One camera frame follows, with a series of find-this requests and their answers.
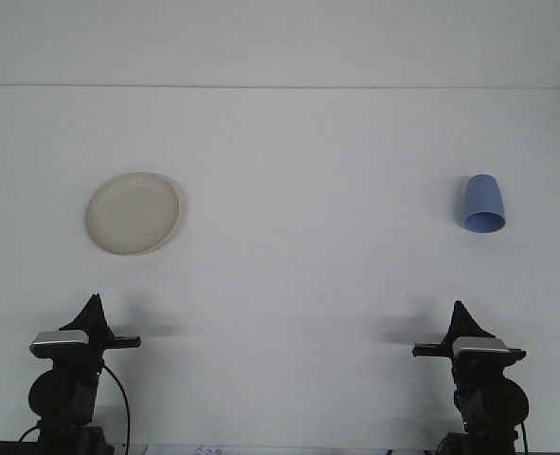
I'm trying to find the pale blue cup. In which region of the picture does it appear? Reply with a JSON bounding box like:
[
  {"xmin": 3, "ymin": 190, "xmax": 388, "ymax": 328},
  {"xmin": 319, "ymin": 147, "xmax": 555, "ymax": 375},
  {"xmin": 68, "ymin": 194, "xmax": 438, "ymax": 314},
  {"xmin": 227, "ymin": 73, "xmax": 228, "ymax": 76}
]
[{"xmin": 462, "ymin": 173, "xmax": 506, "ymax": 234}]

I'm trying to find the pale round plate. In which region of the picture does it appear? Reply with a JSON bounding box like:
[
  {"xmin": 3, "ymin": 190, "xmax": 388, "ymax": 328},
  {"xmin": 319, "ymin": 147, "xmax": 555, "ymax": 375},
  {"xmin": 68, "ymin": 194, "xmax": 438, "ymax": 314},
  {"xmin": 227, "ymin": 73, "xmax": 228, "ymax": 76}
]
[{"xmin": 84, "ymin": 171, "xmax": 184, "ymax": 257}]

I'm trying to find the white printed paper sheet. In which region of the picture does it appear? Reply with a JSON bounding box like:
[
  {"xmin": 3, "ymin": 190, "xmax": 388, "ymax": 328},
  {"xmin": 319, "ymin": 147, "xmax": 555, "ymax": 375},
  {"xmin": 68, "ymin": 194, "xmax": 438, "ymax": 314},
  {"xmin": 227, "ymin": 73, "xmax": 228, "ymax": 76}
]
[{"xmin": 142, "ymin": 444, "xmax": 245, "ymax": 455}]

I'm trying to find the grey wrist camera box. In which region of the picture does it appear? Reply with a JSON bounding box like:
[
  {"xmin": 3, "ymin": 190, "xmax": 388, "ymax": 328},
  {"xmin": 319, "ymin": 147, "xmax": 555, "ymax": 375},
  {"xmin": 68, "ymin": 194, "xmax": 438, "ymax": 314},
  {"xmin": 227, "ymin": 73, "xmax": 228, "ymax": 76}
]
[
  {"xmin": 29, "ymin": 330, "xmax": 93, "ymax": 357},
  {"xmin": 451, "ymin": 336, "xmax": 509, "ymax": 357}
]

